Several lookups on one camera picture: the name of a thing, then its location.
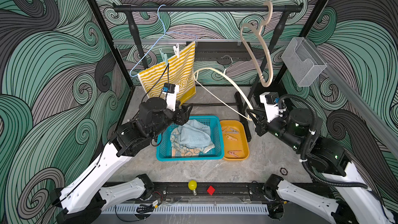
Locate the black case on floor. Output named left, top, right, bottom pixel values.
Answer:
left=253, top=81, right=296, bottom=119

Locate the cream plastic hanger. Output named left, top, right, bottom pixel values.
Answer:
left=193, top=54, right=256, bottom=110

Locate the poker chip on floor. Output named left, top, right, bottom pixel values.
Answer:
left=279, top=168, right=288, bottom=176

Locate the yellow striped towel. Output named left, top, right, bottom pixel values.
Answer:
left=138, top=42, right=196, bottom=104

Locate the clear acrylic wall box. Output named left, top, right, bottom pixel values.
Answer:
left=282, top=37, right=327, bottom=87

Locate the orange clothespin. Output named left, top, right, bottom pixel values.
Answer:
left=226, top=134, right=238, bottom=141

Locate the white slotted cable duct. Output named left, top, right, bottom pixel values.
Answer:
left=101, top=203, right=270, bottom=216

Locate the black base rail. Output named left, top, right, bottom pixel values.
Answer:
left=130, top=181, right=282, bottom=204

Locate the bunny pattern towel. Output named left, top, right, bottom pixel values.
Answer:
left=170, top=128, right=215, bottom=158

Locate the yellow plastic tray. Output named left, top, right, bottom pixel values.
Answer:
left=220, top=120, right=250, bottom=161

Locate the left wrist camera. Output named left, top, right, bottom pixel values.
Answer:
left=162, top=83, right=179, bottom=112

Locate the pink wooden hanger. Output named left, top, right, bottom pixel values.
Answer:
left=239, top=0, right=276, bottom=88

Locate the green clothespin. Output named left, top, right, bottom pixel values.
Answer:
left=159, top=48, right=169, bottom=66

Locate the teal perforated plastic basket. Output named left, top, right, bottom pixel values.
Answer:
left=157, top=116, right=224, bottom=162

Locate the light blue towel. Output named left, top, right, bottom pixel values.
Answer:
left=176, top=119, right=213, bottom=148

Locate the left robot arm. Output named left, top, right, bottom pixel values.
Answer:
left=50, top=97, right=193, bottom=224

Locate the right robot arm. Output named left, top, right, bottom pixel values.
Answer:
left=247, top=93, right=398, bottom=224

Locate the black wall shelf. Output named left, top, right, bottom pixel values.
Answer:
left=195, top=41, right=251, bottom=65

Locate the blue wire hanger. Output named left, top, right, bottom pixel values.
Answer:
left=129, top=4, right=198, bottom=78

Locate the yellow light bulb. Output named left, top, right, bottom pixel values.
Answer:
left=188, top=180, right=198, bottom=196

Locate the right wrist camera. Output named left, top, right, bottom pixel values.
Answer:
left=259, top=92, right=279, bottom=123

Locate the red diamond marker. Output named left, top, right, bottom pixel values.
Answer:
left=207, top=186, right=216, bottom=196

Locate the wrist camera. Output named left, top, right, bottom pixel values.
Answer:
left=259, top=92, right=279, bottom=123
left=162, top=83, right=179, bottom=112

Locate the black clothes rack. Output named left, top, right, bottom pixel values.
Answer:
left=112, top=2, right=304, bottom=142

